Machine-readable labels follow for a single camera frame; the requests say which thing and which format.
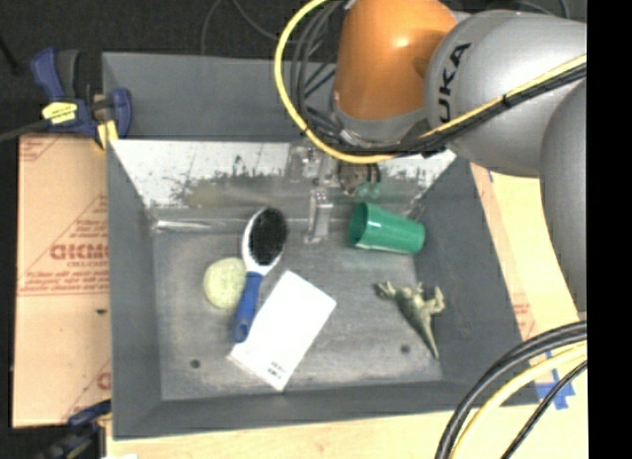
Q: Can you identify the white flat box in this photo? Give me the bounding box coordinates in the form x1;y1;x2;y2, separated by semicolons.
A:
226;269;339;393

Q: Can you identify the blue and white hairbrush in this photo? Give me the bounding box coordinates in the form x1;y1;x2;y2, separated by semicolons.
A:
231;206;289;344

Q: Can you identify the green toy dinosaur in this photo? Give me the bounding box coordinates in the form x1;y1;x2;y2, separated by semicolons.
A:
373;280;446;361

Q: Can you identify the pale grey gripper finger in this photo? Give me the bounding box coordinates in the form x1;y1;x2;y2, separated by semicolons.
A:
305;189;321;245
318;189;336;242

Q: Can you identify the green plastic cup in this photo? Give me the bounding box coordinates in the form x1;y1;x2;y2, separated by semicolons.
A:
348;201;427;256

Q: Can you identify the pale green round sponge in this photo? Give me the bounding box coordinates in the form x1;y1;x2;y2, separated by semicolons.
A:
202;257;249;310

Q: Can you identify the grey metal bin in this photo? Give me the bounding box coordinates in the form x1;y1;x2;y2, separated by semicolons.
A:
101;50;540;438

